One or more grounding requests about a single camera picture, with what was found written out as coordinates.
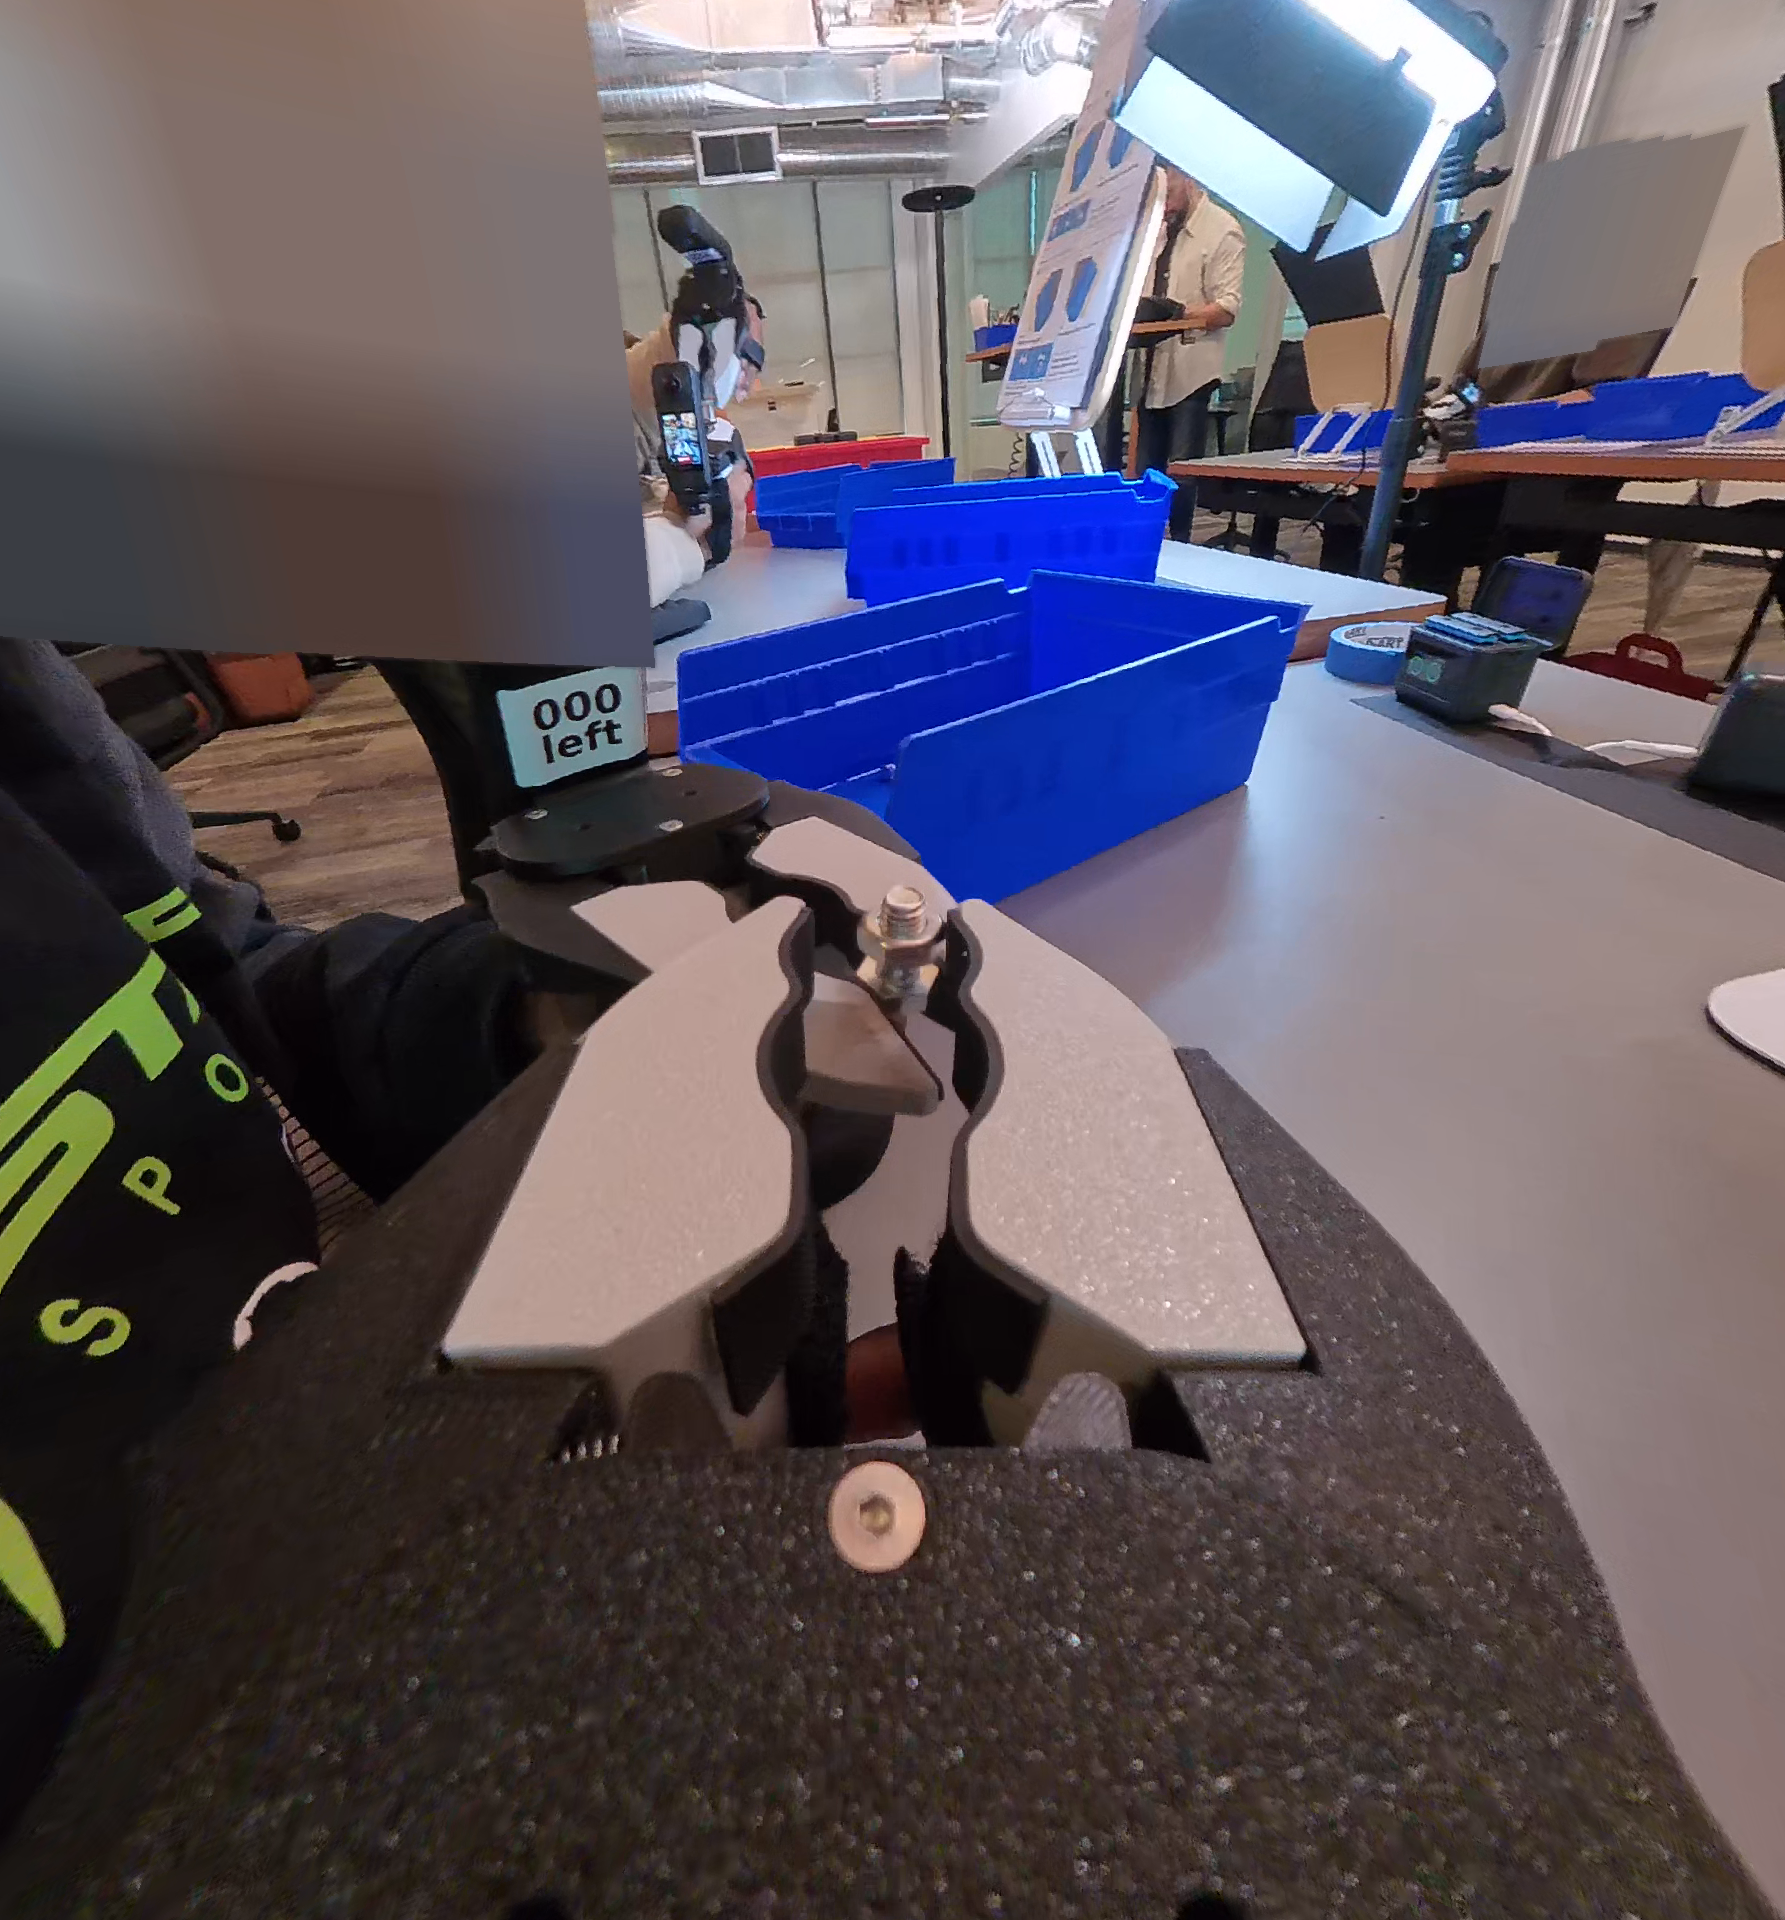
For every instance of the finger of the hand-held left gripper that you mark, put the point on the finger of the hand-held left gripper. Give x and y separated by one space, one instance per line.
832 854
654 925

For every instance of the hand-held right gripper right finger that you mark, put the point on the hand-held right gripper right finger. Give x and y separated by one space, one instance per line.
1129 1186

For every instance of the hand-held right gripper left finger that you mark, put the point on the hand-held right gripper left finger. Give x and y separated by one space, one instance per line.
622 1186

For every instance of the short steel hex bolt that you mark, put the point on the short steel hex bolt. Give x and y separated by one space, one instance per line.
900 907

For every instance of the blue plastic bin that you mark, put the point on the blue plastic bin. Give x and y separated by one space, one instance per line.
1331 427
1102 733
1011 532
832 500
1644 407

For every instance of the person's left forearm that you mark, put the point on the person's left forearm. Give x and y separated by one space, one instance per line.
384 1037

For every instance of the person's right hand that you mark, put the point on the person's right hand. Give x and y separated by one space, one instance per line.
879 1386

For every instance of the brown bag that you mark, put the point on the brown bag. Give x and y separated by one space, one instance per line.
253 680

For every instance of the red plastic bin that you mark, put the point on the red plastic bin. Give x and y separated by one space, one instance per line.
832 453

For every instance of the black office chair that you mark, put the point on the black office chair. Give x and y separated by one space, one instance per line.
158 705

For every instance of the blue masking tape roll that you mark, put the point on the blue masking tape roll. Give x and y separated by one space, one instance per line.
1365 657

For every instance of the black battery charger case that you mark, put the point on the black battery charger case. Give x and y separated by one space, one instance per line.
1475 657

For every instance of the instruction poster on tan board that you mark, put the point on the instruction poster on tan board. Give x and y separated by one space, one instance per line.
1081 273

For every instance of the black floor lamp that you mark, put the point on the black floor lamp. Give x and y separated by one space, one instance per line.
941 199

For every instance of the cardboard box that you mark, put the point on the cardboard box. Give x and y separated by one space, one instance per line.
1352 360

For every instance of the red tool bag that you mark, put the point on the red tool bag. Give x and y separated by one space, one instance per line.
1644 669

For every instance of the black tripod pole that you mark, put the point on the black tripod pole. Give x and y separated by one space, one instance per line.
1407 407

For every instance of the wood-topped office desk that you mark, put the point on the wood-topped office desk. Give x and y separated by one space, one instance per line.
1585 458

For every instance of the studio light panel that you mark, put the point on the studio light panel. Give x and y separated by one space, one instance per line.
1281 105

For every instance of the black hand-held camera rig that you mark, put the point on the black hand-held camera rig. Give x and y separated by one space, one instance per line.
688 434

